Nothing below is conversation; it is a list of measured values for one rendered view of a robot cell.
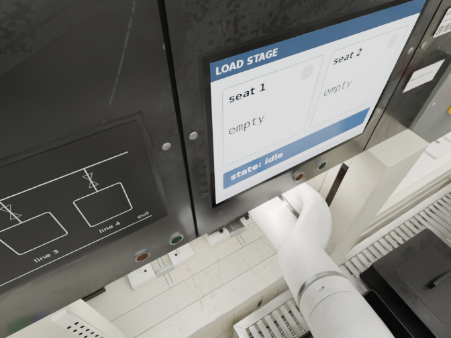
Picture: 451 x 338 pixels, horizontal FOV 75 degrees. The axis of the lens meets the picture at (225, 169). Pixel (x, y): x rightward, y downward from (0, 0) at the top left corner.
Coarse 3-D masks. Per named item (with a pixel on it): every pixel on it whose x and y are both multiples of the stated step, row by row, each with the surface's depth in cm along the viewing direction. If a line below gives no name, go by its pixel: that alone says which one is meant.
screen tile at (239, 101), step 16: (320, 64) 32; (256, 80) 28; (272, 80) 29; (288, 80) 31; (224, 96) 27; (240, 96) 29; (256, 96) 30; (272, 96) 31; (288, 96) 32; (304, 96) 34; (224, 112) 29; (240, 112) 30; (256, 112) 31; (288, 112) 34; (304, 112) 36; (224, 128) 31; (256, 128) 33; (272, 128) 35; (288, 128) 37; (224, 144) 32; (240, 144) 34; (256, 144) 36; (272, 144) 37; (224, 160) 34
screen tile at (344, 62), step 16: (352, 48) 33; (368, 48) 34; (384, 48) 36; (336, 64) 33; (352, 64) 35; (368, 64) 36; (384, 64) 38; (336, 80) 35; (368, 80) 39; (320, 96) 36; (336, 96) 38; (352, 96) 40; (368, 96) 42; (320, 112) 38; (336, 112) 40
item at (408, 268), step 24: (408, 240) 103; (432, 240) 103; (384, 264) 97; (408, 264) 97; (432, 264) 97; (384, 288) 96; (408, 288) 92; (432, 288) 92; (408, 312) 90; (432, 312) 88; (432, 336) 85
